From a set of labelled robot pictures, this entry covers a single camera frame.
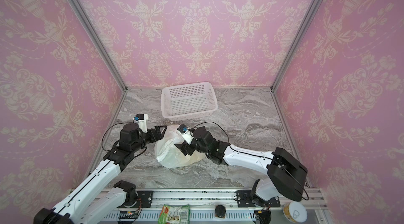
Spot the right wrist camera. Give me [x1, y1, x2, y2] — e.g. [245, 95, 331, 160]
[177, 124, 194, 145]

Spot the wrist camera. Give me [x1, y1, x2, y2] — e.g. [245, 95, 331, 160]
[133, 114, 148, 133]
[177, 124, 194, 145]

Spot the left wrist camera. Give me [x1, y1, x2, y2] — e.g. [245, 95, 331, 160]
[133, 114, 148, 133]

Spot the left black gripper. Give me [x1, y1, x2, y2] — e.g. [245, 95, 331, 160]
[131, 125, 168, 154]

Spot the white plastic bag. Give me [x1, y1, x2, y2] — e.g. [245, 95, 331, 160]
[154, 125, 206, 168]

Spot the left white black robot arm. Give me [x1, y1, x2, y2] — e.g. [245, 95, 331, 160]
[33, 123, 167, 224]

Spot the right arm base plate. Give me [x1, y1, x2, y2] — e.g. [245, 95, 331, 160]
[234, 190, 281, 208]

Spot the black lid jar front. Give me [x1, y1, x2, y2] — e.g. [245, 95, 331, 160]
[215, 205, 226, 219]

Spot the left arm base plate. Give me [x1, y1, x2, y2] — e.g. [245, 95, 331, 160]
[123, 190, 154, 209]

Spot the green snack packet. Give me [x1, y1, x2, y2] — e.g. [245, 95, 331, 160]
[158, 205, 190, 224]

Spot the white perforated plastic basket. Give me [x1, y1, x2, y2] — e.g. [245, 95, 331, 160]
[161, 82, 218, 122]

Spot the tin can pull tab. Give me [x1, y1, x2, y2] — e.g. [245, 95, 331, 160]
[283, 201, 308, 224]

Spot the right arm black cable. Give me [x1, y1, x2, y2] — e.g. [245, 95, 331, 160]
[190, 121, 231, 144]

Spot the right aluminium corner post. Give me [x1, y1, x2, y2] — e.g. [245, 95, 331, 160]
[270, 0, 338, 92]

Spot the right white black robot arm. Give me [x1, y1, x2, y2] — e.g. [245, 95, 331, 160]
[175, 125, 309, 207]

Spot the left aluminium corner post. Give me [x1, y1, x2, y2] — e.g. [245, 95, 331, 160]
[50, 0, 127, 92]

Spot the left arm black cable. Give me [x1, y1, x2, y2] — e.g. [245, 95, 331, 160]
[100, 122, 133, 152]

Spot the aluminium corner post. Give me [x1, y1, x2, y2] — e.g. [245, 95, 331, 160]
[270, 0, 338, 92]
[50, 0, 127, 92]

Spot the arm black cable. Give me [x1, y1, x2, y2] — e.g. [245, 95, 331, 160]
[100, 122, 133, 152]
[190, 121, 231, 144]

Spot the aluminium front rail frame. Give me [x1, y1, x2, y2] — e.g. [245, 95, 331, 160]
[66, 188, 332, 224]

